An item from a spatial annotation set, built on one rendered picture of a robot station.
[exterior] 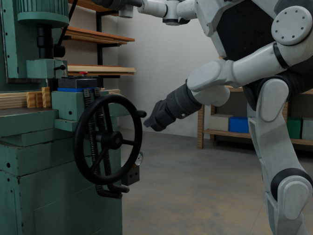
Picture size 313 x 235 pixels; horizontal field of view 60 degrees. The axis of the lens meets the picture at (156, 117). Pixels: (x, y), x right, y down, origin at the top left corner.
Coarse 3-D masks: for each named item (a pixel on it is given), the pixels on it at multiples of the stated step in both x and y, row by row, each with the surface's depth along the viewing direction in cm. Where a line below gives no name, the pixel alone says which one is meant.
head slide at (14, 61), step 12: (12, 0) 99; (12, 12) 99; (12, 24) 101; (12, 36) 102; (24, 36) 103; (36, 36) 107; (12, 48) 103; (24, 48) 104; (36, 48) 108; (12, 60) 104; (24, 60) 104; (12, 72) 105; (24, 72) 105
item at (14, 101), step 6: (108, 90) 128; (114, 90) 131; (18, 96) 94; (24, 96) 96; (0, 102) 90; (6, 102) 91; (12, 102) 93; (18, 102) 94; (24, 102) 96; (0, 108) 90; (6, 108) 91
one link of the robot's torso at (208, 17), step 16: (208, 0) 83; (224, 0) 83; (240, 0) 81; (208, 16) 85; (224, 16) 84; (240, 16) 83; (256, 16) 83; (208, 32) 94; (224, 32) 86; (240, 32) 84; (256, 32) 84; (224, 48) 90; (240, 48) 86; (256, 48) 86
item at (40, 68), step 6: (30, 60) 103; (36, 60) 100; (42, 60) 98; (48, 60) 98; (54, 60) 100; (60, 60) 102; (30, 66) 103; (36, 66) 101; (42, 66) 98; (48, 66) 98; (54, 66) 100; (30, 72) 104; (36, 72) 101; (42, 72) 99; (48, 72) 98; (54, 72) 100; (60, 72) 102; (42, 78) 100; (48, 78) 99; (54, 78) 101
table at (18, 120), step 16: (0, 112) 83; (16, 112) 83; (32, 112) 83; (48, 112) 87; (112, 112) 110; (128, 112) 118; (0, 128) 76; (16, 128) 79; (32, 128) 83; (48, 128) 88; (64, 128) 86
